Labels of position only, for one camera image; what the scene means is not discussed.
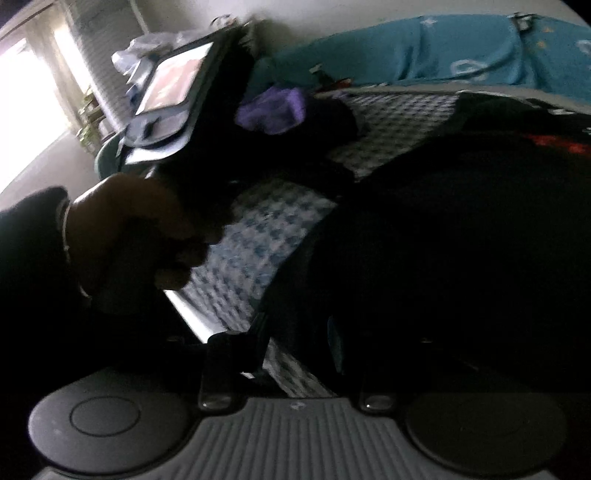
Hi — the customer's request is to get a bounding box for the white pipe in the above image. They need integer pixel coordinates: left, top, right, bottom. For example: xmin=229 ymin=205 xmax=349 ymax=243
xmin=130 ymin=0 xmax=149 ymax=34

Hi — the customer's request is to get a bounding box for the teal printed blanket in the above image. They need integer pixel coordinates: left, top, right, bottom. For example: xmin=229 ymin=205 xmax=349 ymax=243
xmin=252 ymin=14 xmax=591 ymax=100

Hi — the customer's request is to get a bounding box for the window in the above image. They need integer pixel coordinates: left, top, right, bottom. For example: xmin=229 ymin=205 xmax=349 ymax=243
xmin=0 ymin=0 xmax=93 ymax=195

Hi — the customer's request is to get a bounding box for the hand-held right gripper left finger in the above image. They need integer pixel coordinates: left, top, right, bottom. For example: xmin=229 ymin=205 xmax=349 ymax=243
xmin=198 ymin=313 xmax=274 ymax=411

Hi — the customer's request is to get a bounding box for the white plastic bag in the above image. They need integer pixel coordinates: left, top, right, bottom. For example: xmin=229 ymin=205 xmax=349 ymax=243
xmin=112 ymin=32 xmax=162 ymax=75

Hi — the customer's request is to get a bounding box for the person's left forearm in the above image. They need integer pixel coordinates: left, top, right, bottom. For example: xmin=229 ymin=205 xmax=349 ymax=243
xmin=0 ymin=185 xmax=93 ymax=352

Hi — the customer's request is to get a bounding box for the dark cloth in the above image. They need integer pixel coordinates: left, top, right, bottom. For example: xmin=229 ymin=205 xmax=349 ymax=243
xmin=295 ymin=97 xmax=361 ymax=153

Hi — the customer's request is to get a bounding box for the green cloth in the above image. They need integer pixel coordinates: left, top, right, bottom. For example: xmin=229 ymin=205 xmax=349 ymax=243
xmin=95 ymin=136 xmax=123 ymax=178

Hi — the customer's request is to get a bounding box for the person's left hand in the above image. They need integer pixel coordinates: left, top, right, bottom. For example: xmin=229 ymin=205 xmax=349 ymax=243
xmin=69 ymin=173 xmax=232 ymax=317

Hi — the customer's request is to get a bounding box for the potted plant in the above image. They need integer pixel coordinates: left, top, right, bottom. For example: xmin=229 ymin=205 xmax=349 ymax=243
xmin=76 ymin=88 xmax=107 ymax=148

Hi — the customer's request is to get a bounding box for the black garment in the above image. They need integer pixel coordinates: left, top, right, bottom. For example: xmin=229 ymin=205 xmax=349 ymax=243
xmin=268 ymin=92 xmax=591 ymax=398

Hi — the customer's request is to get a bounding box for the purple cloth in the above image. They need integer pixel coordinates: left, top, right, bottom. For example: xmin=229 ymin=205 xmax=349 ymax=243
xmin=235 ymin=85 xmax=308 ymax=134

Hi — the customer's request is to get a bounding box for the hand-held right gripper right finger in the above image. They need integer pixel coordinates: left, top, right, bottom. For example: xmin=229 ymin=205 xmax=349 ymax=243
xmin=327 ymin=316 xmax=402 ymax=415

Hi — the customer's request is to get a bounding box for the houndstooth bed mat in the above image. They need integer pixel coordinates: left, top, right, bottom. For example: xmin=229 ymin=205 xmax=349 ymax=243
xmin=182 ymin=85 xmax=591 ymax=398

